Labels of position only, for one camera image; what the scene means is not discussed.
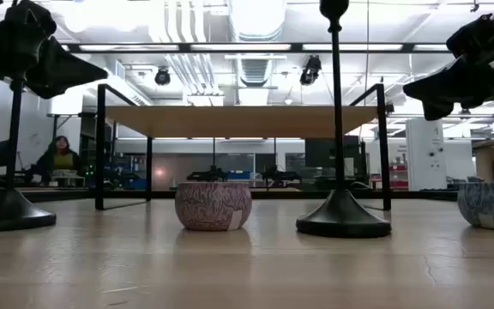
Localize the white column cabinet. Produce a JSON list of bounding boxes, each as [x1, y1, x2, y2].
[[405, 117, 448, 191]]

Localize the black metal candlestick holder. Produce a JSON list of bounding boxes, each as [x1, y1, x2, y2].
[[295, 0, 393, 239], [0, 79, 57, 233]]

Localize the white panel on stand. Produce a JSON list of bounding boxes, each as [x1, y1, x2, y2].
[[48, 90, 84, 117]]

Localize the black background cabinet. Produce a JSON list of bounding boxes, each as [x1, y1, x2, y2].
[[304, 136, 362, 190]]

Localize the black hanging camera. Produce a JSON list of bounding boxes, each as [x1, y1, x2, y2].
[[154, 65, 172, 87], [298, 54, 322, 87]]

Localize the wooden shelf riser black legs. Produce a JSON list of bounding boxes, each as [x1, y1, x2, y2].
[[95, 83, 393, 212]]

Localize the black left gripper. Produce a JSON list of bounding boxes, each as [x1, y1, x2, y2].
[[0, 0, 109, 100]]

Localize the black aluminium rig frame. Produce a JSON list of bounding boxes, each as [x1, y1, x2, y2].
[[0, 41, 494, 203]]

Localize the silver tealight candle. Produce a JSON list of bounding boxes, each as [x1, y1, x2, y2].
[[174, 181, 254, 233], [456, 180, 494, 233]]

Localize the person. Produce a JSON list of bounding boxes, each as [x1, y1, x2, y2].
[[36, 135, 84, 186]]

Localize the red shelf boxes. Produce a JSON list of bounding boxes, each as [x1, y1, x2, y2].
[[370, 162, 409, 190]]

